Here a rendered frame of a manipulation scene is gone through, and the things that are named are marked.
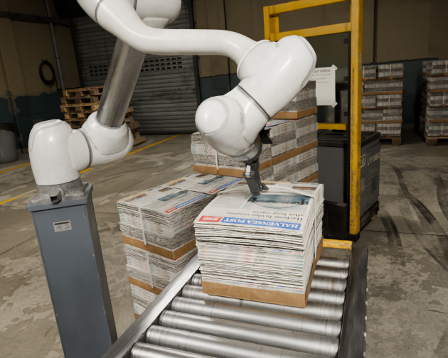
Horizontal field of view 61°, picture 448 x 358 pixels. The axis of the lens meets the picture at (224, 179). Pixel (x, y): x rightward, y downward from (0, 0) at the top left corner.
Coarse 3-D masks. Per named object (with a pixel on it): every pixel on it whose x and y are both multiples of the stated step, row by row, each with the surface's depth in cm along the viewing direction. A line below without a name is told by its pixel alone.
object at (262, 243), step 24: (216, 216) 100; (240, 216) 99; (264, 216) 98; (288, 216) 96; (312, 216) 102; (216, 240) 99; (240, 240) 96; (264, 240) 94; (288, 240) 91; (216, 264) 103; (240, 264) 100; (264, 264) 97; (288, 264) 95; (312, 264) 108; (264, 288) 100; (288, 288) 97
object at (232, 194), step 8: (224, 192) 118; (232, 192) 117; (240, 192) 116; (248, 192) 115; (264, 192) 114; (272, 192) 113; (280, 192) 112; (288, 192) 112; (296, 192) 111; (312, 192) 110; (304, 200) 104; (312, 200) 104; (312, 240) 109; (312, 248) 111; (312, 256) 109
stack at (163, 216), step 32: (288, 160) 242; (160, 192) 195; (192, 192) 190; (128, 224) 186; (160, 224) 170; (192, 224) 178; (128, 256) 196; (160, 256) 177; (192, 256) 180; (160, 288) 184
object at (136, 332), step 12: (192, 264) 125; (180, 276) 118; (192, 276) 118; (168, 288) 112; (180, 288) 111; (156, 300) 106; (168, 300) 106; (144, 312) 101; (156, 312) 101; (132, 324) 97; (144, 324) 96; (156, 324) 99; (120, 336) 93; (132, 336) 92; (144, 336) 94; (120, 348) 88; (132, 348) 89
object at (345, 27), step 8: (336, 24) 267; (344, 24) 264; (288, 32) 291; (296, 32) 287; (304, 32) 283; (312, 32) 279; (320, 32) 276; (328, 32) 272; (336, 32) 268; (344, 32) 268; (272, 40) 301
